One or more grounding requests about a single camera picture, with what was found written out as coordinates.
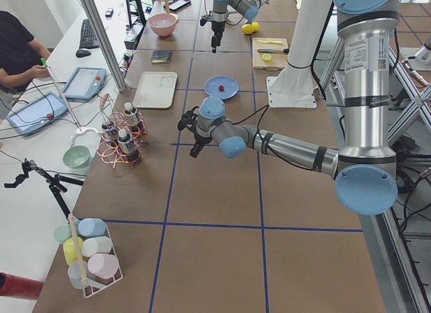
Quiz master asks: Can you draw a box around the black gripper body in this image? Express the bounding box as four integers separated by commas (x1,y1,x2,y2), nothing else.
193,126,211,149
211,21,225,39

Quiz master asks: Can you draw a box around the blue plate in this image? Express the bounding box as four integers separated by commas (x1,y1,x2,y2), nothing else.
204,75,239,100

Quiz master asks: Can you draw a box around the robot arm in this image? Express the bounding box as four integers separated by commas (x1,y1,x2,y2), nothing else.
207,0,270,53
178,0,399,215

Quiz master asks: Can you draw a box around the yellow lemon round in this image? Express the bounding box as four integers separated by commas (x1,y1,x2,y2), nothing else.
241,24,255,35

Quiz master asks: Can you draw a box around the yellow lemon elongated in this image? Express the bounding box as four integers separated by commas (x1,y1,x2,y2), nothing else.
251,22,260,32

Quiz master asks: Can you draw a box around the half lemon slice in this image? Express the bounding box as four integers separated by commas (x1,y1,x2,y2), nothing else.
261,53,272,63

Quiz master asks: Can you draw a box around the wooden cutting board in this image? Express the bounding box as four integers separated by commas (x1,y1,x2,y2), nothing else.
252,37,289,70

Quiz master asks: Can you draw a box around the pink bowl of ice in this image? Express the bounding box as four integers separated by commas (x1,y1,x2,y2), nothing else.
148,13,179,37

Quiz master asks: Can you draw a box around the yellow sponge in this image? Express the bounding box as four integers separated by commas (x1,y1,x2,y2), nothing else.
152,58,168,64

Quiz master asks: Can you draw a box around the yellow plastic knife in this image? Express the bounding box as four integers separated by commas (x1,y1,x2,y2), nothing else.
257,39,284,44

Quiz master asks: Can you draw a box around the steel cylinder with black cap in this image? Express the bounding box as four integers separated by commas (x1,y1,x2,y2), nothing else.
257,48,290,55

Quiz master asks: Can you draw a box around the cream bear tray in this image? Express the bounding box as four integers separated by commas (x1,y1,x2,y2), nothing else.
132,71,178,109

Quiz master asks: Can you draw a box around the tea bottle front of rack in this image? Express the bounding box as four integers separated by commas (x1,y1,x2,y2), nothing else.
118,129,142,165

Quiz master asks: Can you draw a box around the tea bottle of rack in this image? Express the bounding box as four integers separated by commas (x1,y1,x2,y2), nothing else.
101,114,119,147
124,102,143,133
118,129,142,165

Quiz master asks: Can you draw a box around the tea bottle right of rack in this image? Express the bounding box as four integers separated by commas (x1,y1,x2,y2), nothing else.
124,102,143,133

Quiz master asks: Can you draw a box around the tea bottle left of rack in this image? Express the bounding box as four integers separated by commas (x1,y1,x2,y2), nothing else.
101,114,119,147

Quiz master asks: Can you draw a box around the green bowl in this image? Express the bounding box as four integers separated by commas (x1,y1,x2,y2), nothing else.
63,145,91,169

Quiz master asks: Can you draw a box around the blue tablet far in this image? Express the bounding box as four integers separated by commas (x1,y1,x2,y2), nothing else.
63,67,106,101

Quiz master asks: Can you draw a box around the blue tablet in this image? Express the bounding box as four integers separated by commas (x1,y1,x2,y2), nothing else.
6,92,67,136
63,67,106,101

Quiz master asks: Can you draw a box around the black keyboard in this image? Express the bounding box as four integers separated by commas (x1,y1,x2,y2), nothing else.
79,19,99,49

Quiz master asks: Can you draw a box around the black mouse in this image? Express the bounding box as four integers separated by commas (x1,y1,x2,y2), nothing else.
75,48,92,59

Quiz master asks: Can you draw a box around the white cup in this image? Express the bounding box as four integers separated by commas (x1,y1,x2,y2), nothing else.
81,236,112,257

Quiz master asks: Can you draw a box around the black tripod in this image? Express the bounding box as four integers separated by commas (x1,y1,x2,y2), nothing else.
4,159,84,219

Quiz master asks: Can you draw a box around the pink cup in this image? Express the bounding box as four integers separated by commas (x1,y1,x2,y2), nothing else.
87,254,119,279

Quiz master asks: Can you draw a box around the mint green cup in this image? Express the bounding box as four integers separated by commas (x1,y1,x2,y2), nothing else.
53,224,72,244

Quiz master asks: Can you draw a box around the yellow cup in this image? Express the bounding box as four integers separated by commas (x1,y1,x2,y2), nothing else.
63,237,77,266

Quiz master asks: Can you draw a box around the blue tablet near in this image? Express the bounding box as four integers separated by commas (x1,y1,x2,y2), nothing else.
6,92,67,136

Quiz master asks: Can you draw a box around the light blue cup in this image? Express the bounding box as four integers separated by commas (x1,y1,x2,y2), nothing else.
67,261,85,289

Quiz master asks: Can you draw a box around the white cup rack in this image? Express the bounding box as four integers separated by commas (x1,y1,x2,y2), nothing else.
63,214,123,298

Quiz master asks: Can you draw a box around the seated person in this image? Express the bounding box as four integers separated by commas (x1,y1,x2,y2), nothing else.
0,10,52,107

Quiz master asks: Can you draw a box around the red bottle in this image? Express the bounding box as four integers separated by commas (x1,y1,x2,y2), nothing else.
1,273,44,300

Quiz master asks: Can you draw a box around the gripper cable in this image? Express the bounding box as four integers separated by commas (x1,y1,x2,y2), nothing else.
232,104,337,172

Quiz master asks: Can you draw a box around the copper wire bottle rack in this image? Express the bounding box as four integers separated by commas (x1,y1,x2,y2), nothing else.
96,94,147,168

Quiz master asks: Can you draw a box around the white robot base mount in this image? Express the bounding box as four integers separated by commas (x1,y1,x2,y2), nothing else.
267,0,333,108

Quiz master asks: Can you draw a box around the aluminium frame post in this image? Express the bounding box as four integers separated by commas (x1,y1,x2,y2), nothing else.
80,0,127,92

